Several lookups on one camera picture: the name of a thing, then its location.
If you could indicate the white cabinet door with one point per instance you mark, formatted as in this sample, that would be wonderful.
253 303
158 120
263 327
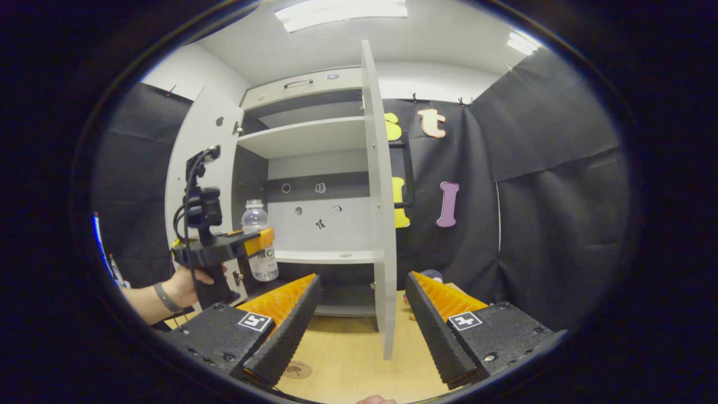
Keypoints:
381 224
196 134

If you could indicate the clear plastic bottle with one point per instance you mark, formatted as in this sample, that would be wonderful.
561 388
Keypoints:
255 216

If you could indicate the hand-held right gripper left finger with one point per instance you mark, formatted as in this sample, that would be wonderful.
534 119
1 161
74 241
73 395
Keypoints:
283 336

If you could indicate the black backdrop cloth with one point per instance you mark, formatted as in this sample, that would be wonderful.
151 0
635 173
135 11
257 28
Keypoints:
561 224

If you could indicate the white cabinet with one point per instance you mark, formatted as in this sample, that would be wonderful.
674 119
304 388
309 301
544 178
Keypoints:
303 134

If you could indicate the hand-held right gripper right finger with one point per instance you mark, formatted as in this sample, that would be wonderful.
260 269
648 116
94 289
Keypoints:
443 342

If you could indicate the small ceiling light panel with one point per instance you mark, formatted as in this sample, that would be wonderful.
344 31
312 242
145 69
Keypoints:
521 42

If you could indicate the grey wristband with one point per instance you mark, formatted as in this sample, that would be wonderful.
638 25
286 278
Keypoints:
165 297

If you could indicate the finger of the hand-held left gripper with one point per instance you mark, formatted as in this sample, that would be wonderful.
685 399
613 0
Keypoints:
259 241

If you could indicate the penguin plush toy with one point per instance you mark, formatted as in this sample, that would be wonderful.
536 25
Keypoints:
433 275

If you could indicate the large ceiling light panel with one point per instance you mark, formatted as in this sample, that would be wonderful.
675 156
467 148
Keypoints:
342 14

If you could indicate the round wooden coaster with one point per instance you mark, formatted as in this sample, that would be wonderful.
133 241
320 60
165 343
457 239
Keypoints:
297 370

